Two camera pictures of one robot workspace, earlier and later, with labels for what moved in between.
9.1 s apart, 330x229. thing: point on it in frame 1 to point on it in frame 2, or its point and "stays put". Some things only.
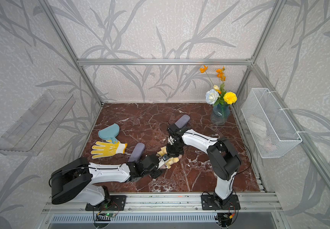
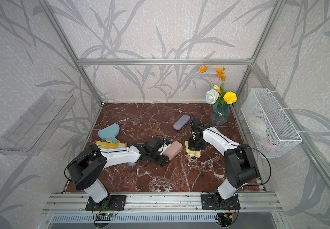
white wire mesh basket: x=273 y=132 stays put
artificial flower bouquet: x=218 y=96 stays put
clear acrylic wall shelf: x=30 y=135 stays put
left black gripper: x=157 y=175 to x=163 y=161
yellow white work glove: x=110 y=149 stays put
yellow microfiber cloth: x=170 y=161 to x=191 y=153
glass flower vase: x=220 y=114 stays put
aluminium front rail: x=253 y=202 stays put
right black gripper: x=171 y=154 to x=201 y=147
